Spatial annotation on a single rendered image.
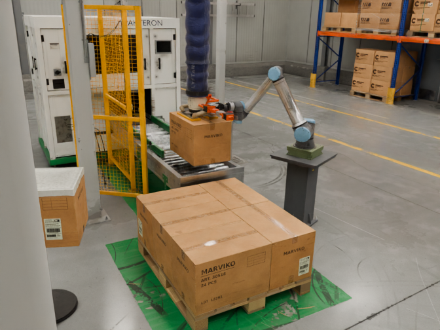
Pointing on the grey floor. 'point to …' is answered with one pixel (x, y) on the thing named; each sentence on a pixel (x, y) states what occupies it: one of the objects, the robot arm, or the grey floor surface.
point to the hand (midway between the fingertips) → (210, 109)
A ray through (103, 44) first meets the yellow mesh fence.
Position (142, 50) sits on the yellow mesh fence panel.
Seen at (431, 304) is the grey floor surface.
